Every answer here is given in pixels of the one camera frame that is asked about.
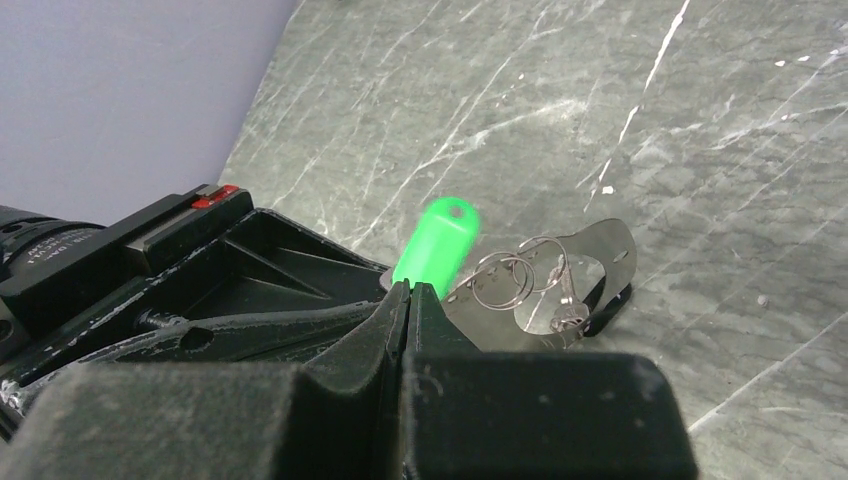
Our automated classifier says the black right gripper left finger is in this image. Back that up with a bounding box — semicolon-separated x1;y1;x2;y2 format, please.
1;282;411;479

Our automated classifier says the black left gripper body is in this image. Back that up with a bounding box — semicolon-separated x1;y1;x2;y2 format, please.
1;186;255;378

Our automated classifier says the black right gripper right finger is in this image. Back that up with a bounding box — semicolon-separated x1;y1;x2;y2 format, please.
401;284;699;479

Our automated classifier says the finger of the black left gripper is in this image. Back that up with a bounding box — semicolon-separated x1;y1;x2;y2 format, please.
0;301;382;412
158;210;385;318

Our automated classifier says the silver key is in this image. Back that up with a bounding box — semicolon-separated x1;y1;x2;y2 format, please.
550;254;590;336

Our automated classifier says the green key tag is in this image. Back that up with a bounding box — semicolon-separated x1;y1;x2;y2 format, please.
391;197;481;300

